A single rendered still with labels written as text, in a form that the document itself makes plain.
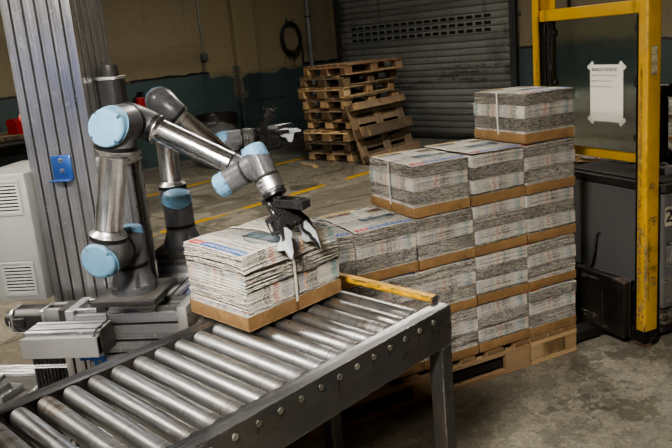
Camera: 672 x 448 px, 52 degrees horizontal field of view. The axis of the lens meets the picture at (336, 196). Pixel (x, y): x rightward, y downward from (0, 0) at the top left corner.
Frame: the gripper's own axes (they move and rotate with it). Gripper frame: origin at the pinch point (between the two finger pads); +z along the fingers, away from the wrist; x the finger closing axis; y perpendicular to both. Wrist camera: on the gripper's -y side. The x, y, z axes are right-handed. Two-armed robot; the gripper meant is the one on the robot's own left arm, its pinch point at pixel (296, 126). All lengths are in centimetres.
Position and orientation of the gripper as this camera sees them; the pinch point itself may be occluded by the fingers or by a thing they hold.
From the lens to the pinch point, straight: 304.3
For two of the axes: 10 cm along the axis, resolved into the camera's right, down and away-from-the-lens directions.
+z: 9.4, -1.5, 3.0
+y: 0.4, 9.4, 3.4
